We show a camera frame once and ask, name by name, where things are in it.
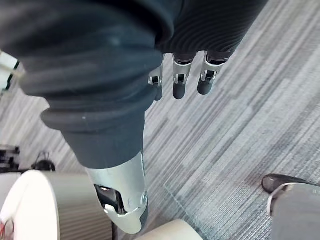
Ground black equipment frame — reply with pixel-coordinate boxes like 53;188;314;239
0;144;21;174

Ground robot dark foot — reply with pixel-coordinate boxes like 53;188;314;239
261;173;320;195

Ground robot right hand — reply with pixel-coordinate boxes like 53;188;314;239
0;0;269;235

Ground black device with cables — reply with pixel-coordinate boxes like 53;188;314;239
30;151;57;172

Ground robot silver leg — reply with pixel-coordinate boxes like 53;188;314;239
266;182;320;240

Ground white round stool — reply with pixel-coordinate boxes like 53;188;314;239
134;219;201;240

